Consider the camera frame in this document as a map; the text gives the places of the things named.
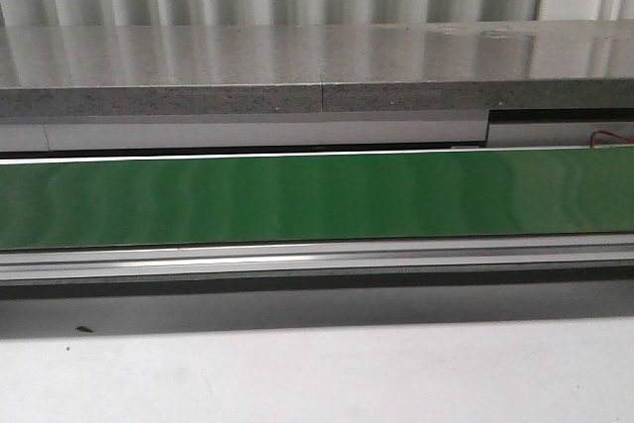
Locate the aluminium conveyor front rail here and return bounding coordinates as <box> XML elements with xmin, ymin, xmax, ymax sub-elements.
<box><xmin>1</xmin><ymin>234</ymin><xmax>633</xmax><ymax>284</ymax></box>

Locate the green conveyor belt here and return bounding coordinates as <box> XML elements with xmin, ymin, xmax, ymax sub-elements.
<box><xmin>1</xmin><ymin>147</ymin><xmax>633</xmax><ymax>251</ymax></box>

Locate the grey stone counter slab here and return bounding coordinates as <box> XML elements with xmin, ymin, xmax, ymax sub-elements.
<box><xmin>1</xmin><ymin>20</ymin><xmax>633</xmax><ymax>118</ymax></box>

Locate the orange cable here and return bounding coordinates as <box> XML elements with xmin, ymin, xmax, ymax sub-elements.
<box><xmin>588</xmin><ymin>130</ymin><xmax>634</xmax><ymax>150</ymax></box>

